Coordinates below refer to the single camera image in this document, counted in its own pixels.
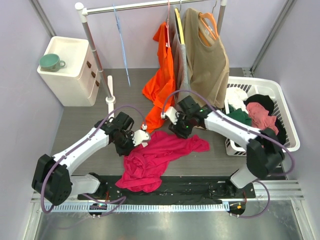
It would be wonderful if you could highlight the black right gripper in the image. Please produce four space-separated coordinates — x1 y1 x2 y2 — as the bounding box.
169 112 194 140

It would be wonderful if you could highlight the magenta t shirt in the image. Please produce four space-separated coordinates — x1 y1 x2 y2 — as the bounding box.
115 131 210 193

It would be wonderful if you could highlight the light blue wire hanger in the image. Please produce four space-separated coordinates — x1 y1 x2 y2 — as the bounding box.
112 4 131 87

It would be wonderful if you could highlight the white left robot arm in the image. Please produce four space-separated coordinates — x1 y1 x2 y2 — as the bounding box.
31 112 142 206

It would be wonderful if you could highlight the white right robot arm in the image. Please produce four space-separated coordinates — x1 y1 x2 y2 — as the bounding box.
161 96 285 198

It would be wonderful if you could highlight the grey t shirt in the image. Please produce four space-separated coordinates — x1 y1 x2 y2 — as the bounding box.
169 6 191 91

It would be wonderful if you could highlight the orange t shirt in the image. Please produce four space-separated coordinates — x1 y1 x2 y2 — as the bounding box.
142 22 176 133

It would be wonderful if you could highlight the beige t shirt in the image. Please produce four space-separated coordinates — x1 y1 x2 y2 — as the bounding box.
182 8 230 109

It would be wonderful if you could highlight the yellow hanger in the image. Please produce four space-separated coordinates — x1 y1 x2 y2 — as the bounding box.
174 8 185 45

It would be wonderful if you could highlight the orange plastic hanger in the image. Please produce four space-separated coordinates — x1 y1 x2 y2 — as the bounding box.
198 11 220 47

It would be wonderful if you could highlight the white garment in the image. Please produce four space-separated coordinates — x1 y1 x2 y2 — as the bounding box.
225 87 248 113

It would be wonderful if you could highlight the dark green garment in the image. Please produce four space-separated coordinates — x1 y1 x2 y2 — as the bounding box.
227 104 252 127

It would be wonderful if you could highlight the white drawer cabinet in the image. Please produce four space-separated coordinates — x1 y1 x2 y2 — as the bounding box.
37 36 101 107

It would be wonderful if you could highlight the pink garment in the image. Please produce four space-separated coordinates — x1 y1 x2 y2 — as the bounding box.
246 102 279 135

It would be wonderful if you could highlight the white laundry basket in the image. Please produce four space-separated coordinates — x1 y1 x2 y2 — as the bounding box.
227 76 301 152

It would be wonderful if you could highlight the black garment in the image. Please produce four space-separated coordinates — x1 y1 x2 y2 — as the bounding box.
244 94 287 145

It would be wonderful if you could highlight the green ceramic cup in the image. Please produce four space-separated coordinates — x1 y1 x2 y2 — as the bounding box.
39 53 66 72

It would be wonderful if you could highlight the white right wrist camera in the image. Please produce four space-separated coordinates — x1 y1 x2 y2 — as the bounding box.
160 106 180 125

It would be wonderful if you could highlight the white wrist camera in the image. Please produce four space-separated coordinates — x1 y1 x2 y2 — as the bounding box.
132 123 151 147
160 106 180 125

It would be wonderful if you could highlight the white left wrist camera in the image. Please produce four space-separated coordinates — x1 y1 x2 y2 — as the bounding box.
132 123 151 147

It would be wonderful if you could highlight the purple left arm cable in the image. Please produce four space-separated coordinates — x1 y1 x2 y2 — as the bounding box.
39 104 148 230

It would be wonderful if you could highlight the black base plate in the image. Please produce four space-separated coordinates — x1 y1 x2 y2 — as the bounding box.
77 174 257 204

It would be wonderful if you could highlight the pink wire hanger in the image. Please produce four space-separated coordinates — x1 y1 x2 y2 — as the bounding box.
165 0 173 48

